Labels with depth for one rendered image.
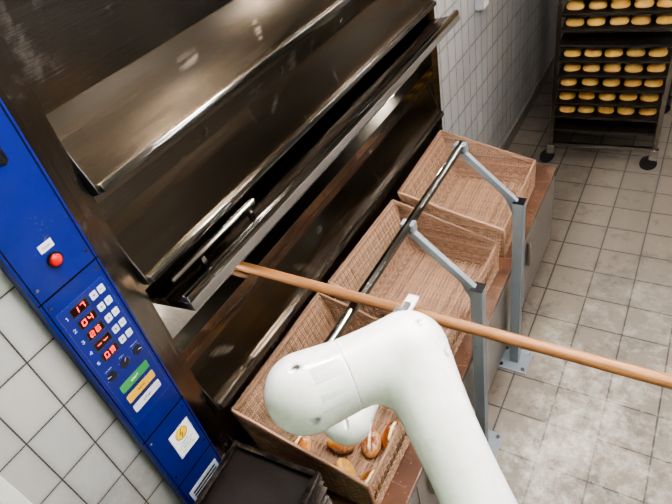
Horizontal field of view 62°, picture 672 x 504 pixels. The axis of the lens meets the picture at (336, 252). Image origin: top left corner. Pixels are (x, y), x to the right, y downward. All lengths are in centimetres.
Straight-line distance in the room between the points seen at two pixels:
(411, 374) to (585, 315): 235
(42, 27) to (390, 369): 87
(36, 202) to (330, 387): 68
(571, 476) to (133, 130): 207
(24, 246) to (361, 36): 141
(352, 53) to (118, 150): 105
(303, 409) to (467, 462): 23
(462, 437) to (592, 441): 188
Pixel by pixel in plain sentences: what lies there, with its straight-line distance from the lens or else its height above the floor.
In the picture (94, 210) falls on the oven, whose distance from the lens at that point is 130.
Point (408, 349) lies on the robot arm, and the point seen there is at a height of 164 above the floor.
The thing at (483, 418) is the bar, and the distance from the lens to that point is 241.
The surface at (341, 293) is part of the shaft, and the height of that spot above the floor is 120.
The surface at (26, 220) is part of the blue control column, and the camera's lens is 118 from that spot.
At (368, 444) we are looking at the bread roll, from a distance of 190.
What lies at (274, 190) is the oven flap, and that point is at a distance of 164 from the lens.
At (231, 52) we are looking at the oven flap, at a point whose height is 178.
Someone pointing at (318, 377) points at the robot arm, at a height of 165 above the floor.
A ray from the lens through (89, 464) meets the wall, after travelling 152.
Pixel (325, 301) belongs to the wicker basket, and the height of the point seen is 82.
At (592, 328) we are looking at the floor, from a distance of 305.
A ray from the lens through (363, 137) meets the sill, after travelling 226.
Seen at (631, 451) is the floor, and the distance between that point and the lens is 269.
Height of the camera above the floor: 227
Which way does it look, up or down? 40 degrees down
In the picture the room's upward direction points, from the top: 14 degrees counter-clockwise
